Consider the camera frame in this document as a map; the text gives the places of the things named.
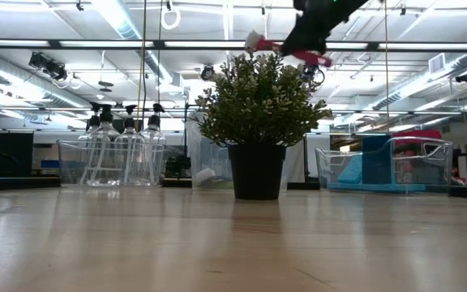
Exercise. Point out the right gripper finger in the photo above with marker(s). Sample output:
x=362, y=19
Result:
x=306, y=38

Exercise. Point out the red dish brush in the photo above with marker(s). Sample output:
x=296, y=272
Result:
x=262, y=44

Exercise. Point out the dark blue sponge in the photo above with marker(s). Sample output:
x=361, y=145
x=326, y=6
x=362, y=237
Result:
x=376, y=158

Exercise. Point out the clear plastic bin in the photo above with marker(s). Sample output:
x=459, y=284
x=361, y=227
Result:
x=420, y=170
x=75, y=166

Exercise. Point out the green potted plant black pot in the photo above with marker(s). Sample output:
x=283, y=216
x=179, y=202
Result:
x=258, y=109

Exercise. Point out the black ceiling lamp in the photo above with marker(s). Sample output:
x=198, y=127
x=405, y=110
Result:
x=208, y=73

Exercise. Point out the white panel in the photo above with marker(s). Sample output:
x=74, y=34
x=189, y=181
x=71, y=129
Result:
x=298, y=162

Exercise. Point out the red background object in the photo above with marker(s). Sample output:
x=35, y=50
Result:
x=416, y=134

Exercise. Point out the black stand pole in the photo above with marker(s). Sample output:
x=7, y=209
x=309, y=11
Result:
x=185, y=134

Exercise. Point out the clear rectangular plastic tub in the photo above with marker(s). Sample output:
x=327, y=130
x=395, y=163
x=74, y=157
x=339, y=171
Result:
x=209, y=162

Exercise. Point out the round ceiling disc fixture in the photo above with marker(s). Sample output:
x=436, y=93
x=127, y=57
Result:
x=105, y=84

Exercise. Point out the black overhead crossbar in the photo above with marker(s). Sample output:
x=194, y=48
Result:
x=95, y=44

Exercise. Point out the black ceiling spotlight cluster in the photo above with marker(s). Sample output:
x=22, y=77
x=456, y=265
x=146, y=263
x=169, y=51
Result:
x=51, y=69

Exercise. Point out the blue box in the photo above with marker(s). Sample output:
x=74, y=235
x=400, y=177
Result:
x=50, y=164

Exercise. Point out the black cabinets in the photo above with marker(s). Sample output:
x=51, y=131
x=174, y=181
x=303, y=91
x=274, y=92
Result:
x=6, y=154

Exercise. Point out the black wall camera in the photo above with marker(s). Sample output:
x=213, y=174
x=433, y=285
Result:
x=465, y=76

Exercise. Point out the silver ventilation duct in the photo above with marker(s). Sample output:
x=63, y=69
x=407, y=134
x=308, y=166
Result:
x=14, y=85

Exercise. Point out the black aluminium table frame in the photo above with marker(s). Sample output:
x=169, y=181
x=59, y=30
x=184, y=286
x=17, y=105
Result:
x=22, y=183

